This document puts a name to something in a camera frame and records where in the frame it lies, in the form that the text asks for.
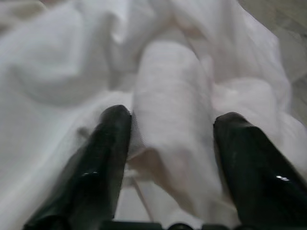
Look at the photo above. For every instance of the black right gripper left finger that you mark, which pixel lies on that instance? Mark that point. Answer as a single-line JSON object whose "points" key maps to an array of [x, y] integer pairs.
{"points": [[91, 172]]}

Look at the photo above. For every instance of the white garment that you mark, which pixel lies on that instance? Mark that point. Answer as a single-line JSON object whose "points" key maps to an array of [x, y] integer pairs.
{"points": [[168, 107]]}

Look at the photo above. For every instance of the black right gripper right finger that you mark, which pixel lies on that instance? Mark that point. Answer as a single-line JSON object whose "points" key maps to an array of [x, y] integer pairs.
{"points": [[263, 182]]}

